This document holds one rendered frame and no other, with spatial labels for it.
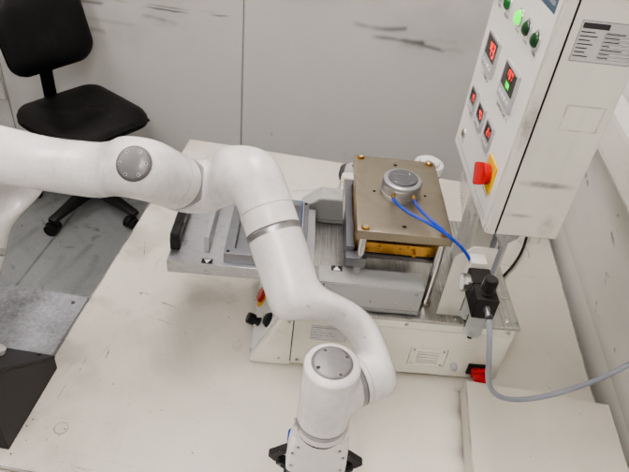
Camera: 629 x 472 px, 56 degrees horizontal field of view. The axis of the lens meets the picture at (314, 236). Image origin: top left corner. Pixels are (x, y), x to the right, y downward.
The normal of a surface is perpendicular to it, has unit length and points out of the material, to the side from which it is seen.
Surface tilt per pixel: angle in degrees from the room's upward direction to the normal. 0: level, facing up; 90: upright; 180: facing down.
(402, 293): 90
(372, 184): 0
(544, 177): 90
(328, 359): 0
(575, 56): 90
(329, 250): 0
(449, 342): 90
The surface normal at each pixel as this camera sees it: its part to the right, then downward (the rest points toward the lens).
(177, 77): -0.14, 0.61
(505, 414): 0.10, -0.78
